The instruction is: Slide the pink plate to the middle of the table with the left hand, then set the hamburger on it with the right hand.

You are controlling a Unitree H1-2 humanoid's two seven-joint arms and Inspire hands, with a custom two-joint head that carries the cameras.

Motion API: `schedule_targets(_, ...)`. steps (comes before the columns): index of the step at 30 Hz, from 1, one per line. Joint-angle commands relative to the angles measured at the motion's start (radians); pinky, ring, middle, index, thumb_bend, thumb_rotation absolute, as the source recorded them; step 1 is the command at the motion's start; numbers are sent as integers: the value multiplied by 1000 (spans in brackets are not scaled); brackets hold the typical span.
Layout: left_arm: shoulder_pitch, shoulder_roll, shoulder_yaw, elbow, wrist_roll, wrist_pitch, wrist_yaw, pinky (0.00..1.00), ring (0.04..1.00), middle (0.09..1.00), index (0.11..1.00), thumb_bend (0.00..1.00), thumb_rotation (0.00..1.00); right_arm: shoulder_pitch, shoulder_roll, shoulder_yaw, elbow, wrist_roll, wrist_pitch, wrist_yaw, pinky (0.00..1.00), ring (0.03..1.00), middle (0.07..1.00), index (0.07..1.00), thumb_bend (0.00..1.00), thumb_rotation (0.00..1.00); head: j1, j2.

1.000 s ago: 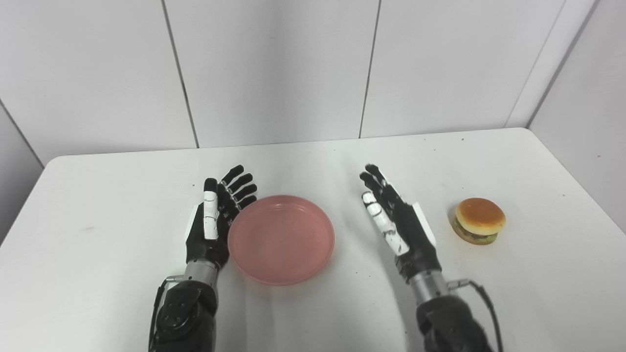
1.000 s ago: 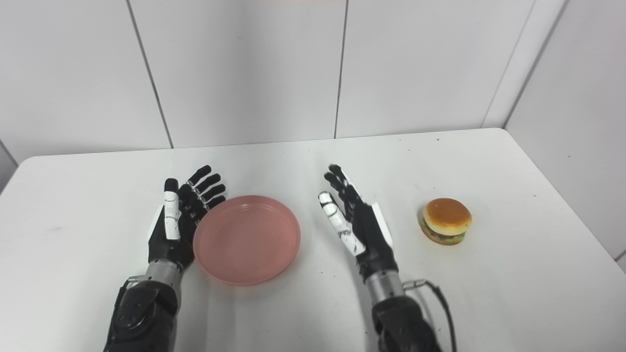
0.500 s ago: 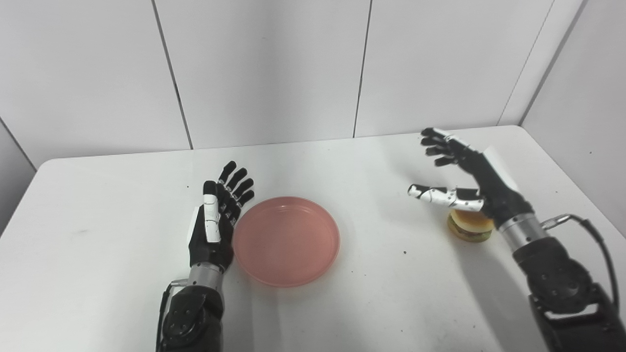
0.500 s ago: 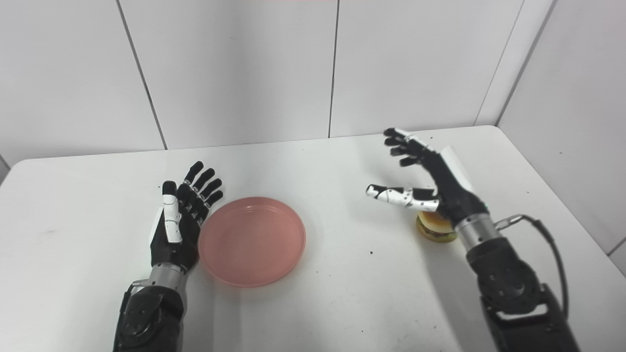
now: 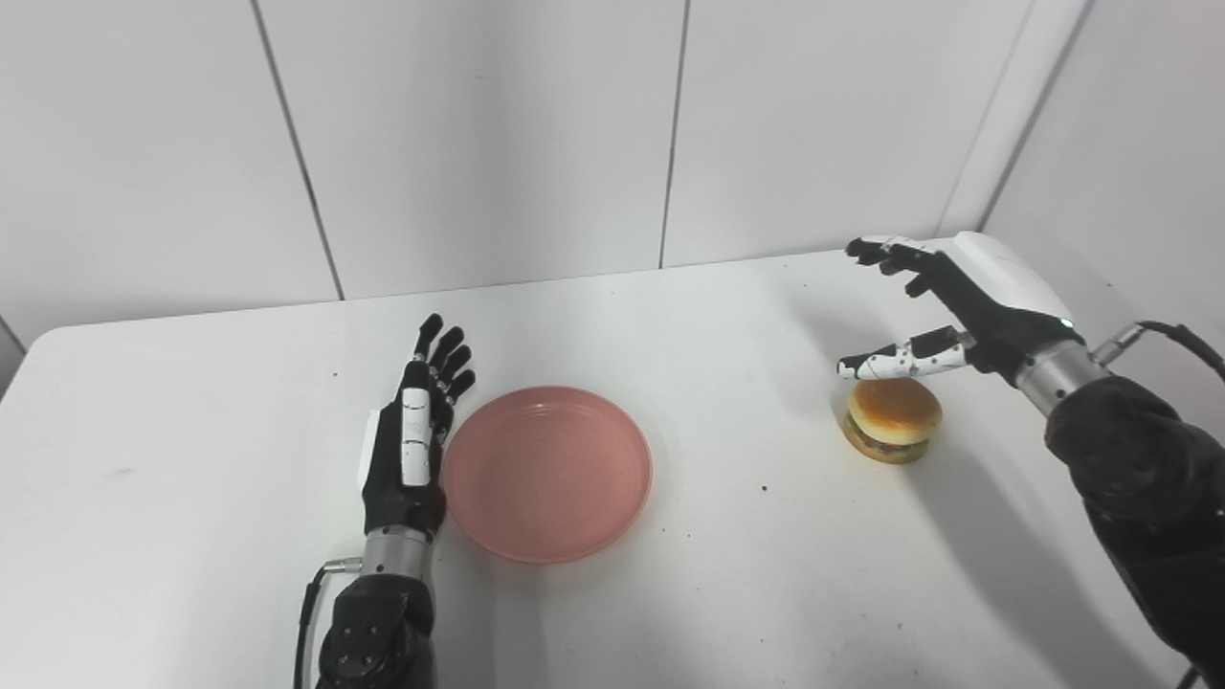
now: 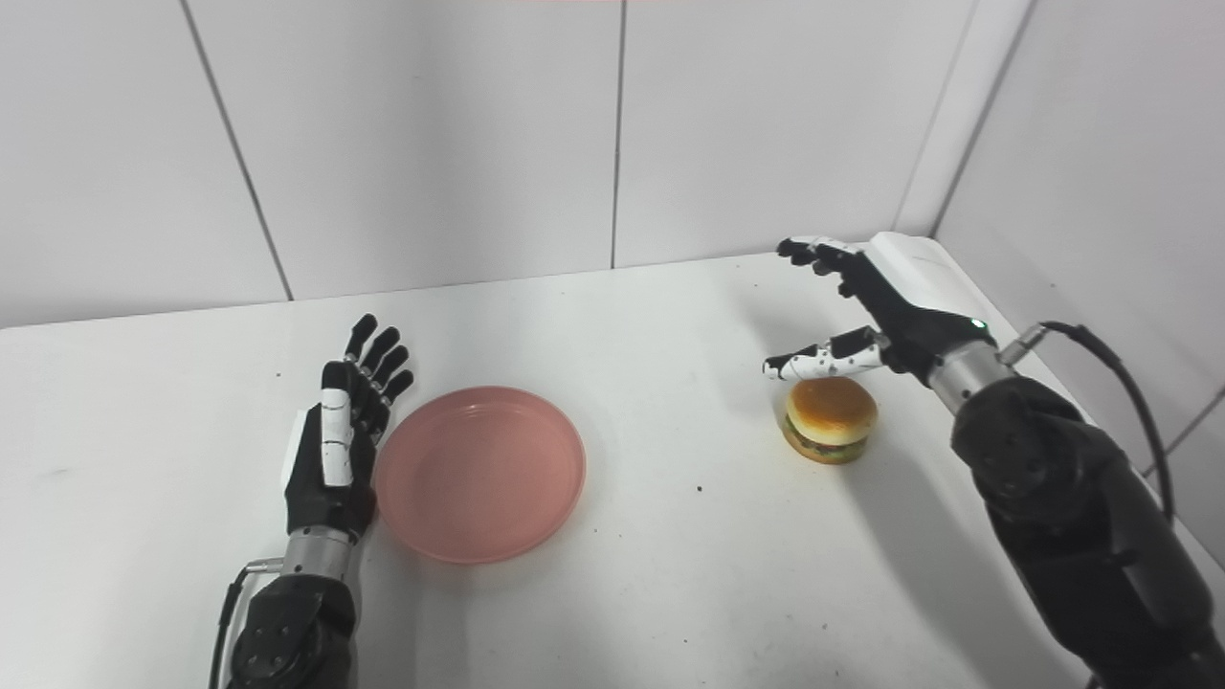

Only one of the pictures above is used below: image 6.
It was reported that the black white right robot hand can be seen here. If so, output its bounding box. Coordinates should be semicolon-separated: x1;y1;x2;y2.
763;232;996;386

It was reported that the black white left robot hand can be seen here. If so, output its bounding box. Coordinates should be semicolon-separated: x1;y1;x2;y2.
279;313;415;543

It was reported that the hamburger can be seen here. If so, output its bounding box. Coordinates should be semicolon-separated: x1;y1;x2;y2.
781;376;880;466

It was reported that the pink plate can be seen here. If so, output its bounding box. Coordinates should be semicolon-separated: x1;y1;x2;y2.
373;386;588;565

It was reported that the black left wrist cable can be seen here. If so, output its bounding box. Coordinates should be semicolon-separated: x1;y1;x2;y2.
209;559;286;689

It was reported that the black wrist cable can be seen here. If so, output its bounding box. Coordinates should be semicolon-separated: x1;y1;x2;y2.
209;559;286;689
998;321;1176;522

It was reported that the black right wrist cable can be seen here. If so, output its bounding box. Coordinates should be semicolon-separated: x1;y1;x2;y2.
998;321;1176;522

